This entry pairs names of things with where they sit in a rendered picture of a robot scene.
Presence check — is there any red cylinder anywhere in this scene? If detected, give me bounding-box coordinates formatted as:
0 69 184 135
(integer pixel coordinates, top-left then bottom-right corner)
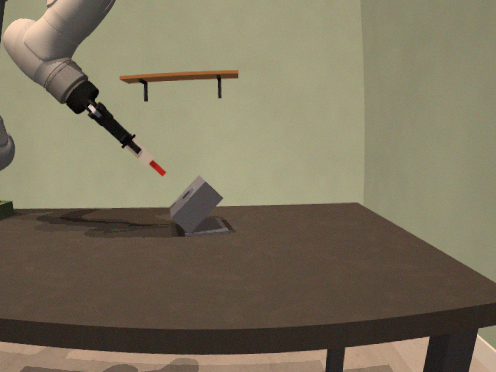
149 160 166 176

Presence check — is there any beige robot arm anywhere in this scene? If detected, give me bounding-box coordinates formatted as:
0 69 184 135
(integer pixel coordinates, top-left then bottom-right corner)
0 0 116 171

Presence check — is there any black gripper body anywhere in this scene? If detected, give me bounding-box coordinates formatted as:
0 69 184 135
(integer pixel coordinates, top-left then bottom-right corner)
66 81 99 114

